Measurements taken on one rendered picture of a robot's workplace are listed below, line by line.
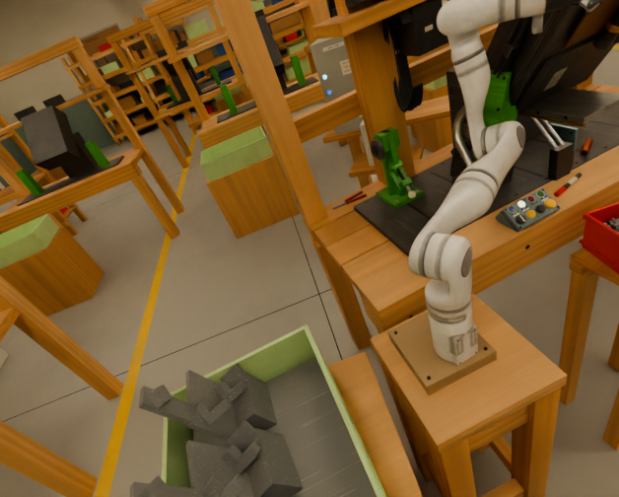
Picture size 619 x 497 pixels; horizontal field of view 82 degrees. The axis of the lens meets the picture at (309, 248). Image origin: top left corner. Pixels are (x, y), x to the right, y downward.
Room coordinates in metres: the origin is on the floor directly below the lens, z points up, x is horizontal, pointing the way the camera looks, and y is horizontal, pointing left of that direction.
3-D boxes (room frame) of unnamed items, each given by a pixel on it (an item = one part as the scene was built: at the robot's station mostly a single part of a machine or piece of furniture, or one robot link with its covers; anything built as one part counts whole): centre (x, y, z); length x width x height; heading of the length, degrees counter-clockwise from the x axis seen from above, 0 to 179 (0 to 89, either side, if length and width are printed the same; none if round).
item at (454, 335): (0.51, -0.23, 0.97); 0.09 x 0.09 x 0.17; 11
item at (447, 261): (0.50, -0.23, 1.13); 0.09 x 0.09 x 0.17; 39
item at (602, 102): (1.04, -0.90, 1.11); 0.39 x 0.16 x 0.03; 7
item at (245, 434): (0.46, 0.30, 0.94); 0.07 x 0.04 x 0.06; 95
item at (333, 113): (1.49, -0.76, 1.23); 1.30 x 0.05 x 0.09; 97
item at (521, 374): (0.51, -0.23, 0.83); 0.32 x 0.32 x 0.04; 5
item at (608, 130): (1.13, -0.81, 0.89); 1.10 x 0.42 x 0.02; 97
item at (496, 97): (1.06, -0.74, 1.17); 0.13 x 0.12 x 0.20; 97
